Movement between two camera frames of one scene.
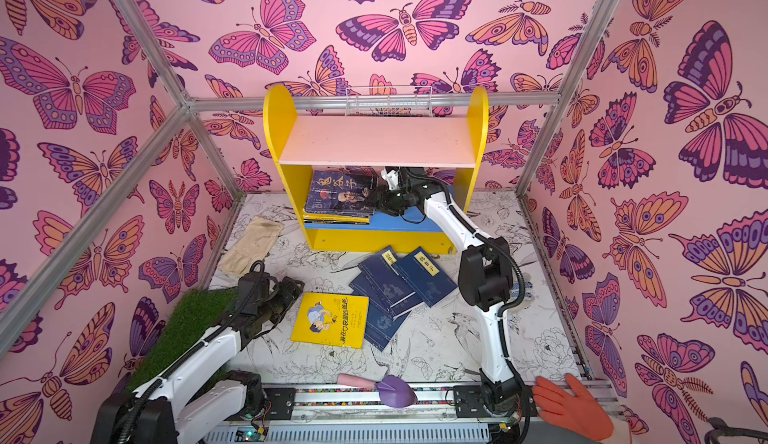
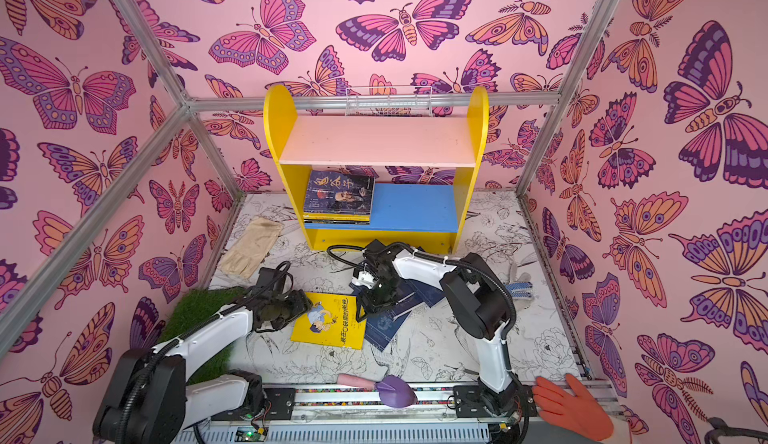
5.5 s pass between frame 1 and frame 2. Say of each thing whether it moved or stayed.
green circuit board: stayed
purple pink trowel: stayed
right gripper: moved
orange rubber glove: stayed
